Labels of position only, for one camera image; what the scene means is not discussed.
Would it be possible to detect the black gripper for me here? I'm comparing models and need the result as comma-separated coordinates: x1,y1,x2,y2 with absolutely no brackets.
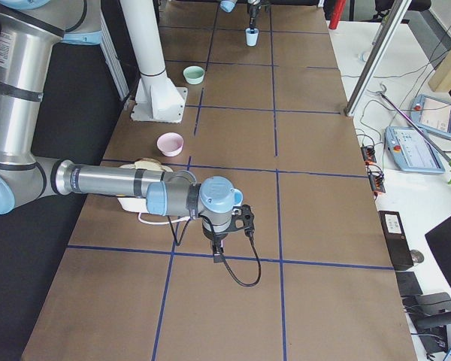
247,0,270,29
209,205,256,263

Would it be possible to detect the light blue cup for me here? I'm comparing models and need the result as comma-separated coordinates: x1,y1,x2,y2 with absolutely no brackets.
232,188,244,207
245,28,259,47

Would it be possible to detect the green bowl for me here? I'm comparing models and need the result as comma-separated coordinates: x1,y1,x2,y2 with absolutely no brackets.
183,65,205,85

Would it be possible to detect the pink bowl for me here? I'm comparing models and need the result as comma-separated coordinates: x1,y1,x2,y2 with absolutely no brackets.
156,132,184,157

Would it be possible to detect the cream toaster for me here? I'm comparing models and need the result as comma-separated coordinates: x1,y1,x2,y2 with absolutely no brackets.
117,163,172,213

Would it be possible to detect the black box with label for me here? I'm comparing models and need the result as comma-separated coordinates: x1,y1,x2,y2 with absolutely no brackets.
378,211,413,271

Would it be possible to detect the teach pendant near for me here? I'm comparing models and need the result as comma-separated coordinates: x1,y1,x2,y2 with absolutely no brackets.
384,126,445,174

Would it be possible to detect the teach pendant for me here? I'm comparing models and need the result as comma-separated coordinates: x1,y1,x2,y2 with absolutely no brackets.
384,126,445,174
410,94,451,139

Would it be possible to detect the teach pendant far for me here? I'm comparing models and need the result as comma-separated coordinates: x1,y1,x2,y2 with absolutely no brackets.
410,94,451,139

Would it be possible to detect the green reacher grabber tool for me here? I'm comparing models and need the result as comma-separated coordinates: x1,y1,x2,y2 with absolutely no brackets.
377,83,451,184

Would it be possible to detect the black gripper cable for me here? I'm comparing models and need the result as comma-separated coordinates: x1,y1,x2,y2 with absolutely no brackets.
170,216,262,287

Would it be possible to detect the white power cord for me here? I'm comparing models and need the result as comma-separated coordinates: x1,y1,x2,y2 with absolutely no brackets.
137,212,191,226

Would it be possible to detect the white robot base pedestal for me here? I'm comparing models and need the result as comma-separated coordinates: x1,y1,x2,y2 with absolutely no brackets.
120,0,188,123

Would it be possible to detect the grey aluminium camera post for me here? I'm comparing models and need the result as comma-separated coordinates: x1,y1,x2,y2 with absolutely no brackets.
344,0,412,117

